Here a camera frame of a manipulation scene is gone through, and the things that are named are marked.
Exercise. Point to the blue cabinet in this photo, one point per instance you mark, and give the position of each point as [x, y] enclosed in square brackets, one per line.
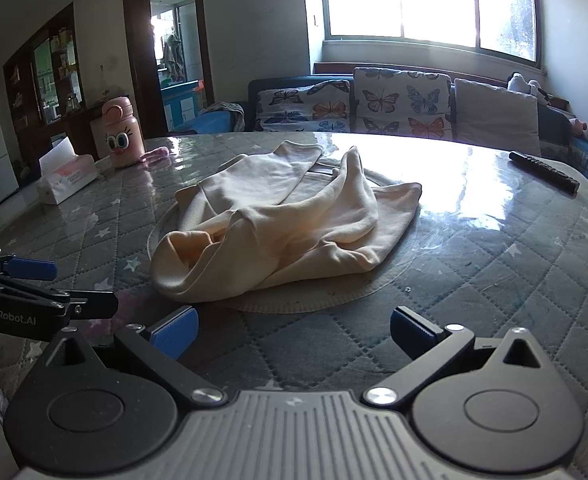
[178, 105]

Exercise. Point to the black remote control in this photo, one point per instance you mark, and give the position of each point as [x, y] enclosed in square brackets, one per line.
[544, 171]

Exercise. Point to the white tissue pack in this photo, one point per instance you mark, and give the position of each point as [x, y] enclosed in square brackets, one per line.
[68, 180]

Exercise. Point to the grey quilted star tablecloth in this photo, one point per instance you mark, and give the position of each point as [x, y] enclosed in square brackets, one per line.
[474, 285]

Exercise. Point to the tall butterfly print cushion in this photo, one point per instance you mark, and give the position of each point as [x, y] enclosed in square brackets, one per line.
[399, 102]

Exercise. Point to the blue sofa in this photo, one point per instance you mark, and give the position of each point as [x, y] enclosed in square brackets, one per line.
[284, 84]

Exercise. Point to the pink plush toy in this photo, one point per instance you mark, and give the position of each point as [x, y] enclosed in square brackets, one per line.
[579, 127]

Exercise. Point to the grey patterned blanket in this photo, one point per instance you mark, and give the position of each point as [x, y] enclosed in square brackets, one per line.
[221, 115]

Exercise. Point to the wide butterfly print cushion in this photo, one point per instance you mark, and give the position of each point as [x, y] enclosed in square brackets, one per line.
[304, 110]

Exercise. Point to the white plush toy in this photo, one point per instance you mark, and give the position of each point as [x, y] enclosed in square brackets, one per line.
[521, 85]

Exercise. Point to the dark wooden door frame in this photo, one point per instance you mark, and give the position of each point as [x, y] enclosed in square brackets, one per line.
[136, 60]

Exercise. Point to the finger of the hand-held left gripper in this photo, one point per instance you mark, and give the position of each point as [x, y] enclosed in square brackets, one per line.
[93, 304]
[31, 269]

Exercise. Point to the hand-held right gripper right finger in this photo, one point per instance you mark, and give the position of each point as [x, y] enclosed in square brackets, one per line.
[407, 332]

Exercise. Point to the cream garment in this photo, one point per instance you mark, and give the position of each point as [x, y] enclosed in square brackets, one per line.
[284, 220]

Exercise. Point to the round glass turntable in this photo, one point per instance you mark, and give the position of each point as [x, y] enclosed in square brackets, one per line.
[294, 303]

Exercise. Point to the pink cartoon face bottle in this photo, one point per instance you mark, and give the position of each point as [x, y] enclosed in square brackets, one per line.
[118, 135]

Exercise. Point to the dark wooden display cabinet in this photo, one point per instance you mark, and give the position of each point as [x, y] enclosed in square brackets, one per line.
[23, 75]

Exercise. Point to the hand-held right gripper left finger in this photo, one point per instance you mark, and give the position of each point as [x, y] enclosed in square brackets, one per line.
[176, 331]

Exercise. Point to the plain beige cushion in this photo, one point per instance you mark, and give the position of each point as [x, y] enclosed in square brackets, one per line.
[496, 115]

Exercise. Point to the dark wooden desk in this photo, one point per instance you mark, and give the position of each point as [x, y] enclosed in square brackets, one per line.
[81, 120]

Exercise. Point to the large window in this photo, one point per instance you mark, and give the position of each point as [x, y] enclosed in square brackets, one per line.
[399, 0]

